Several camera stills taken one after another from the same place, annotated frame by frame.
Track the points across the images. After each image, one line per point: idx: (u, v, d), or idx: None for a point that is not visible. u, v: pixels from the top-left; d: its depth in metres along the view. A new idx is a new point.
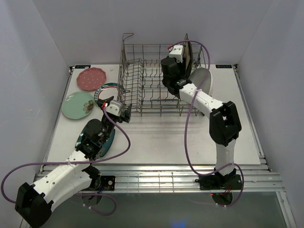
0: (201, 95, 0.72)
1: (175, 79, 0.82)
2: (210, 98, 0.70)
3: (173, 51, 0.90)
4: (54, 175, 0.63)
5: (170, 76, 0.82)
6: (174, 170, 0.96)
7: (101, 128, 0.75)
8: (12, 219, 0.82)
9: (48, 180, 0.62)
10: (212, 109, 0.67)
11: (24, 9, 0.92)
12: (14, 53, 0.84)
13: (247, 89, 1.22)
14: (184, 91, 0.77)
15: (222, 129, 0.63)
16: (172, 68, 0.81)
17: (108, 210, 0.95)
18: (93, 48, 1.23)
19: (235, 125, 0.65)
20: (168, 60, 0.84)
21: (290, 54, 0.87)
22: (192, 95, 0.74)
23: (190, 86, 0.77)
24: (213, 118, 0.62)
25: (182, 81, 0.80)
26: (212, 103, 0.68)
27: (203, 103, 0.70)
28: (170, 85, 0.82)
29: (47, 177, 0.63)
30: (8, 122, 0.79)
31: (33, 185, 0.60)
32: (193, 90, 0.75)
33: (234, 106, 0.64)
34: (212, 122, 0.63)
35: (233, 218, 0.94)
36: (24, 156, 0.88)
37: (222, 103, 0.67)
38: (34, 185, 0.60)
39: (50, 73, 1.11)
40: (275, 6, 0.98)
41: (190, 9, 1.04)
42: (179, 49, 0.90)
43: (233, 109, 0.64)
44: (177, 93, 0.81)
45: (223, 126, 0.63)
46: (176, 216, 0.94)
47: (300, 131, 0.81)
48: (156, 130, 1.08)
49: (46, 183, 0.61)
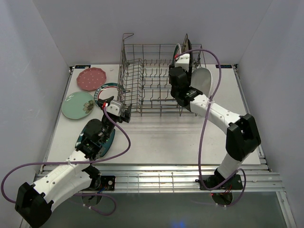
0: (214, 108, 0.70)
1: (185, 90, 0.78)
2: (225, 110, 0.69)
3: (179, 60, 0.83)
4: (54, 175, 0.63)
5: (179, 87, 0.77)
6: (174, 170, 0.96)
7: (101, 128, 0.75)
8: (12, 218, 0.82)
9: (48, 180, 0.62)
10: (229, 122, 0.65)
11: (23, 9, 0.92)
12: (14, 52, 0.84)
13: (247, 89, 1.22)
14: (194, 103, 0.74)
15: (241, 145, 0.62)
16: (181, 79, 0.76)
17: (108, 210, 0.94)
18: (93, 48, 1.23)
19: (253, 139, 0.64)
20: (176, 70, 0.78)
21: (290, 54, 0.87)
22: (205, 108, 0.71)
23: (201, 98, 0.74)
24: (232, 132, 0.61)
25: (192, 92, 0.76)
26: (229, 117, 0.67)
27: (218, 116, 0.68)
28: (179, 96, 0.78)
29: (47, 176, 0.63)
30: (8, 122, 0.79)
31: (33, 185, 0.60)
32: (205, 102, 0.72)
33: (252, 119, 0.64)
34: (230, 136, 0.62)
35: (233, 218, 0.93)
36: (24, 156, 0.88)
37: (238, 116, 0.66)
38: (34, 185, 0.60)
39: (50, 73, 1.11)
40: (274, 6, 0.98)
41: (190, 9, 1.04)
42: (186, 58, 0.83)
43: (251, 121, 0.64)
44: (187, 105, 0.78)
45: (242, 140, 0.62)
46: (176, 215, 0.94)
47: (300, 132, 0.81)
48: (156, 130, 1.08)
49: (46, 183, 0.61)
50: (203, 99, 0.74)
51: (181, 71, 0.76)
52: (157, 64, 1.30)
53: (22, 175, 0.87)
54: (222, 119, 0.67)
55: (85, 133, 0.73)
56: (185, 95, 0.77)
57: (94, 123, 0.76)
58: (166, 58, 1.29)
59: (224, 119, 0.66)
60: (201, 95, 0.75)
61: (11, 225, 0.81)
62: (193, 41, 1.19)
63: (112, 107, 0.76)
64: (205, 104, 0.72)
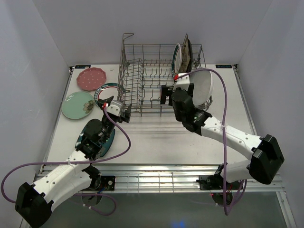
0: (231, 132, 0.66)
1: (192, 113, 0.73)
2: (243, 133, 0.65)
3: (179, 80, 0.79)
4: (54, 175, 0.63)
5: (186, 111, 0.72)
6: (174, 170, 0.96)
7: (101, 128, 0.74)
8: (12, 218, 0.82)
9: (48, 180, 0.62)
10: (251, 148, 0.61)
11: (23, 9, 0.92)
12: (14, 53, 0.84)
13: (247, 89, 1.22)
14: (206, 128, 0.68)
15: (266, 170, 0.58)
16: (187, 103, 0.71)
17: (108, 210, 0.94)
18: (93, 48, 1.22)
19: (279, 160, 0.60)
20: (180, 94, 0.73)
21: (290, 54, 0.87)
22: (220, 133, 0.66)
23: (212, 121, 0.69)
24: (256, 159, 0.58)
25: (200, 115, 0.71)
26: (249, 140, 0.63)
27: (237, 141, 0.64)
28: (187, 121, 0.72)
29: (47, 176, 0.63)
30: (8, 123, 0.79)
31: (33, 185, 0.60)
32: (218, 126, 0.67)
33: (274, 139, 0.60)
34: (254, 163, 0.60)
35: (233, 218, 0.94)
36: (24, 156, 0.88)
37: (259, 137, 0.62)
38: (34, 185, 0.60)
39: (50, 73, 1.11)
40: (274, 6, 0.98)
41: (190, 9, 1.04)
42: (187, 78, 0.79)
43: (274, 142, 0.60)
44: (197, 130, 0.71)
45: (267, 165, 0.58)
46: (176, 216, 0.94)
47: (300, 132, 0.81)
48: (156, 130, 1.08)
49: (46, 183, 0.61)
50: (214, 122, 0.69)
51: (186, 95, 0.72)
52: (157, 64, 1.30)
53: (22, 175, 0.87)
54: (243, 144, 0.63)
55: (86, 134, 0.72)
56: (194, 119, 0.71)
57: (94, 124, 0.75)
58: (166, 58, 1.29)
59: (246, 145, 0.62)
60: (211, 118, 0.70)
61: (11, 225, 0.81)
62: (193, 41, 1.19)
63: (113, 107, 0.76)
64: (219, 128, 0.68)
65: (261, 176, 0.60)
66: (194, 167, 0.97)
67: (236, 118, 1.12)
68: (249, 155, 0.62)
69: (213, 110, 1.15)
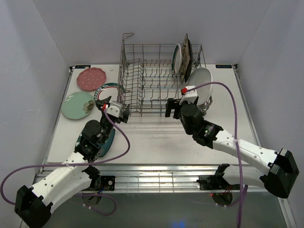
0: (244, 146, 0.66)
1: (202, 127, 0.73)
2: (257, 147, 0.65)
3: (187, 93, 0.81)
4: (53, 178, 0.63)
5: (196, 125, 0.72)
6: (174, 170, 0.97)
7: (100, 129, 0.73)
8: (12, 218, 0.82)
9: (46, 183, 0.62)
10: (268, 164, 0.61)
11: (23, 10, 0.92)
12: (14, 53, 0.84)
13: (247, 89, 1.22)
14: (219, 142, 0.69)
15: (284, 185, 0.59)
16: (197, 118, 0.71)
17: (108, 210, 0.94)
18: (92, 48, 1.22)
19: (294, 174, 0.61)
20: (190, 109, 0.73)
21: (290, 54, 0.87)
22: (233, 147, 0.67)
23: (223, 134, 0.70)
24: (274, 175, 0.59)
25: (210, 128, 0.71)
26: (264, 156, 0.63)
27: (252, 156, 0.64)
28: (198, 135, 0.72)
29: (45, 180, 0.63)
30: (8, 123, 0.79)
31: (32, 188, 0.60)
32: (231, 139, 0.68)
33: (289, 154, 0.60)
34: (271, 178, 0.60)
35: (233, 218, 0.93)
36: (23, 156, 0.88)
37: (274, 152, 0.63)
38: (33, 187, 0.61)
39: (50, 73, 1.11)
40: (274, 6, 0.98)
41: (190, 9, 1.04)
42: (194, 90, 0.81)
43: (290, 157, 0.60)
44: (208, 144, 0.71)
45: (284, 180, 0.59)
46: (176, 216, 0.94)
47: (300, 132, 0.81)
48: (156, 130, 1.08)
49: (44, 185, 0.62)
50: (226, 136, 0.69)
51: (195, 109, 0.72)
52: (157, 64, 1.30)
53: (22, 176, 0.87)
54: (258, 159, 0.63)
55: (83, 135, 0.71)
56: (204, 133, 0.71)
57: (91, 124, 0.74)
58: (166, 58, 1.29)
59: (261, 160, 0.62)
60: (222, 131, 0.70)
61: (10, 225, 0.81)
62: (193, 41, 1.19)
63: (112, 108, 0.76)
64: (231, 142, 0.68)
65: (279, 191, 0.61)
66: (194, 167, 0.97)
67: (235, 118, 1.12)
68: (265, 170, 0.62)
69: (213, 110, 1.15)
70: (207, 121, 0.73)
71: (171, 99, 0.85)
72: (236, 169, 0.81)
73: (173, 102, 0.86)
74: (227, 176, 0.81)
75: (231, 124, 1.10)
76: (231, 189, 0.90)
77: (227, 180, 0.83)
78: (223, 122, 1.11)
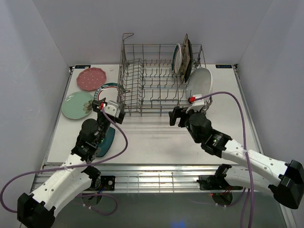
0: (254, 157, 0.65)
1: (210, 136, 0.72)
2: (267, 158, 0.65)
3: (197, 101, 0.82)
4: (52, 183, 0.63)
5: (205, 134, 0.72)
6: (174, 170, 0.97)
7: (97, 128, 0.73)
8: (12, 218, 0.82)
9: (46, 188, 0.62)
10: (279, 175, 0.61)
11: (23, 10, 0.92)
12: (14, 53, 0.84)
13: (247, 89, 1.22)
14: (228, 152, 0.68)
15: (295, 197, 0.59)
16: (206, 127, 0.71)
17: (108, 209, 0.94)
18: (92, 48, 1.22)
19: None
20: (198, 118, 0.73)
21: (290, 54, 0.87)
22: (243, 157, 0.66)
23: (232, 144, 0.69)
24: (286, 187, 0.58)
25: (219, 137, 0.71)
26: (275, 167, 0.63)
27: (262, 167, 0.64)
28: (207, 145, 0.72)
29: (45, 185, 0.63)
30: (8, 123, 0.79)
31: (32, 195, 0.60)
32: (241, 150, 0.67)
33: (299, 165, 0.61)
34: (282, 190, 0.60)
35: (233, 218, 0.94)
36: (23, 156, 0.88)
37: (284, 164, 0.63)
38: (33, 194, 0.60)
39: (50, 73, 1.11)
40: (274, 6, 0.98)
41: (190, 9, 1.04)
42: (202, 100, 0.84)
43: (300, 167, 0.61)
44: (217, 154, 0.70)
45: (295, 192, 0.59)
46: (176, 216, 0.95)
47: (300, 132, 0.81)
48: (156, 130, 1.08)
49: (45, 191, 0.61)
50: (235, 146, 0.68)
51: (204, 119, 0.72)
52: (157, 64, 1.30)
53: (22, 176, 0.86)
54: (269, 171, 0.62)
55: (81, 134, 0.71)
56: (213, 142, 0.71)
57: (89, 123, 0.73)
58: (166, 58, 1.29)
59: (272, 171, 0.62)
60: (231, 140, 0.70)
61: (10, 225, 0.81)
62: (193, 41, 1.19)
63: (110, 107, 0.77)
64: (241, 152, 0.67)
65: (289, 202, 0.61)
66: (194, 167, 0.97)
67: (235, 118, 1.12)
68: (275, 182, 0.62)
69: (213, 110, 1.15)
70: (216, 130, 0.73)
71: (177, 108, 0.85)
72: (239, 172, 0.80)
73: (179, 110, 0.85)
74: (229, 178, 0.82)
75: (231, 124, 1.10)
76: (231, 189, 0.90)
77: (229, 182, 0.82)
78: (223, 122, 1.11)
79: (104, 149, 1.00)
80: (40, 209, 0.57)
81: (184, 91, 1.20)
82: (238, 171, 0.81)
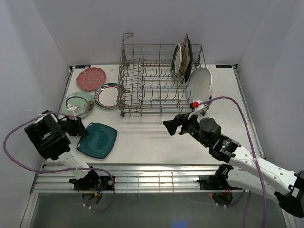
0: (264, 166, 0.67)
1: (218, 141, 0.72)
2: (276, 167, 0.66)
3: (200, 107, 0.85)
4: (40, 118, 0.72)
5: (214, 140, 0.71)
6: (174, 170, 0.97)
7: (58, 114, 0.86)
8: (12, 218, 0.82)
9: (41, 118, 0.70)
10: (288, 185, 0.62)
11: (24, 10, 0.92)
12: (13, 53, 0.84)
13: (247, 89, 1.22)
14: (237, 159, 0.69)
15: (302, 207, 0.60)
16: (216, 133, 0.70)
17: (103, 205, 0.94)
18: (92, 48, 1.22)
19: None
20: (209, 123, 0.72)
21: (291, 54, 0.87)
22: (253, 166, 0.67)
23: (242, 151, 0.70)
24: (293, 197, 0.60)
25: (227, 143, 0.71)
26: (284, 177, 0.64)
27: (272, 177, 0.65)
28: (214, 150, 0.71)
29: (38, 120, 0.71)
30: (8, 123, 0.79)
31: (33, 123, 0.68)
32: (250, 158, 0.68)
33: None
34: (290, 201, 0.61)
35: (233, 217, 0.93)
36: (23, 156, 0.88)
37: (293, 174, 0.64)
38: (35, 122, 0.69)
39: (49, 73, 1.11)
40: (274, 6, 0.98)
41: (190, 9, 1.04)
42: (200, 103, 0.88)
43: None
44: (224, 159, 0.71)
45: None
46: (176, 215, 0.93)
47: (300, 132, 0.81)
48: (156, 130, 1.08)
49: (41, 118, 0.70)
50: (245, 153, 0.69)
51: (214, 125, 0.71)
52: (157, 64, 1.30)
53: (21, 176, 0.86)
54: (278, 181, 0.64)
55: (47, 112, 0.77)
56: (221, 148, 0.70)
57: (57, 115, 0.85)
58: (166, 58, 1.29)
59: (281, 181, 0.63)
60: (240, 147, 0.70)
61: (9, 225, 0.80)
62: (193, 41, 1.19)
63: (72, 108, 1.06)
64: (250, 160, 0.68)
65: (295, 211, 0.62)
66: (194, 167, 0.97)
67: (235, 118, 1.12)
68: (283, 192, 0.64)
69: (213, 110, 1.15)
70: (223, 136, 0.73)
71: (179, 115, 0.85)
72: (241, 175, 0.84)
73: (181, 118, 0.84)
74: (231, 180, 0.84)
75: (231, 124, 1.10)
76: (231, 189, 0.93)
77: (229, 183, 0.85)
78: (223, 122, 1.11)
79: (106, 150, 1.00)
80: (47, 117, 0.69)
81: (184, 91, 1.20)
82: (240, 174, 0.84)
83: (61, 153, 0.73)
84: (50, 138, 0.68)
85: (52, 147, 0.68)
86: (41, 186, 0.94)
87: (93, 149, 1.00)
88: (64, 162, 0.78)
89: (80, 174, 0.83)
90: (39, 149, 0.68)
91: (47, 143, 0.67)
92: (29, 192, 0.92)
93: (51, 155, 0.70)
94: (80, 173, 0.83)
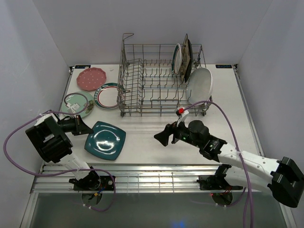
0: (247, 157, 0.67)
1: (207, 142, 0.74)
2: (260, 157, 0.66)
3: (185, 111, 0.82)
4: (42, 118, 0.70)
5: (203, 140, 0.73)
6: (174, 170, 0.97)
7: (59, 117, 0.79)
8: (11, 219, 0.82)
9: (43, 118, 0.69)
10: (270, 172, 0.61)
11: (23, 10, 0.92)
12: (13, 53, 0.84)
13: (247, 89, 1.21)
14: (223, 156, 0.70)
15: (289, 193, 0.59)
16: (204, 134, 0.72)
17: (102, 205, 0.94)
18: (92, 48, 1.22)
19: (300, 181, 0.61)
20: (196, 125, 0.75)
21: (291, 53, 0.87)
22: (237, 159, 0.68)
23: (227, 147, 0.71)
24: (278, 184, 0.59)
25: (215, 143, 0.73)
26: (266, 165, 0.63)
27: (255, 166, 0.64)
28: (205, 150, 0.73)
29: (38, 120, 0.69)
30: (8, 123, 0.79)
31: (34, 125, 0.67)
32: (234, 152, 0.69)
33: (291, 161, 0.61)
34: (277, 188, 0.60)
35: (233, 217, 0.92)
36: (23, 156, 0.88)
37: (275, 161, 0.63)
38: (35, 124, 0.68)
39: (49, 73, 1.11)
40: (274, 5, 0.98)
41: (190, 9, 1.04)
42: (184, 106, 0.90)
43: (292, 165, 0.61)
44: (214, 158, 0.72)
45: (289, 187, 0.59)
46: (176, 215, 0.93)
47: (300, 132, 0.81)
48: (156, 130, 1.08)
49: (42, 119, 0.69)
50: (230, 147, 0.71)
51: (202, 126, 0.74)
52: (157, 64, 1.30)
53: (21, 176, 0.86)
54: (261, 169, 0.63)
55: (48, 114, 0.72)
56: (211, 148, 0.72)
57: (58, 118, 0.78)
58: (166, 58, 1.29)
59: (264, 169, 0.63)
60: (226, 144, 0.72)
61: (9, 225, 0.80)
62: (193, 41, 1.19)
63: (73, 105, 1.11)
64: (235, 154, 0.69)
65: (286, 199, 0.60)
66: (193, 167, 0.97)
67: (235, 118, 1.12)
68: (269, 180, 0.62)
69: (213, 110, 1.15)
70: (212, 136, 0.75)
71: (169, 125, 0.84)
72: (238, 172, 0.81)
73: (171, 127, 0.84)
74: (229, 179, 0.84)
75: (231, 124, 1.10)
76: (231, 189, 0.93)
77: (228, 181, 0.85)
78: (223, 122, 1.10)
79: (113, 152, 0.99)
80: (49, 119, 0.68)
81: (184, 91, 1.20)
82: (237, 170, 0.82)
83: (63, 155, 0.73)
84: (52, 141, 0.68)
85: (54, 150, 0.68)
86: (41, 186, 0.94)
87: (99, 150, 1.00)
88: (65, 164, 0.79)
89: (79, 174, 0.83)
90: (40, 151, 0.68)
91: (50, 146, 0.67)
92: (29, 192, 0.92)
93: (52, 157, 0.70)
94: (79, 173, 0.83)
